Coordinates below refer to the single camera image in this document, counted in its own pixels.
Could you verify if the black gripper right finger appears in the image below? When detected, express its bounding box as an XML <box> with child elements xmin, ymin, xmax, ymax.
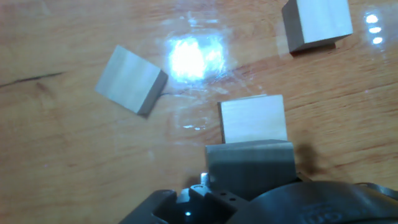
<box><xmin>295</xmin><ymin>172</ymin><xmax>398</xmax><ymax>202</ymax></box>

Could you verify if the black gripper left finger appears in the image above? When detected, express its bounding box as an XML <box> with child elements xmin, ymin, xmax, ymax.
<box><xmin>118</xmin><ymin>172</ymin><xmax>249</xmax><ymax>224</ymax></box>

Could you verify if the light wooden cube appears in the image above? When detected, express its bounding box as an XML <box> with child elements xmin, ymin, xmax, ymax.
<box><xmin>94</xmin><ymin>44</ymin><xmax>169</xmax><ymax>118</ymax></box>
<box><xmin>281</xmin><ymin>0</ymin><xmax>354</xmax><ymax>54</ymax></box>
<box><xmin>216</xmin><ymin>94</ymin><xmax>289</xmax><ymax>145</ymax></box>
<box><xmin>204</xmin><ymin>139</ymin><xmax>297</xmax><ymax>200</ymax></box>

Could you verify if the glossy brown wooden board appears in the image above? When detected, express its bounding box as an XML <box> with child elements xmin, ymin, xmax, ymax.
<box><xmin>0</xmin><ymin>0</ymin><xmax>398</xmax><ymax>224</ymax></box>

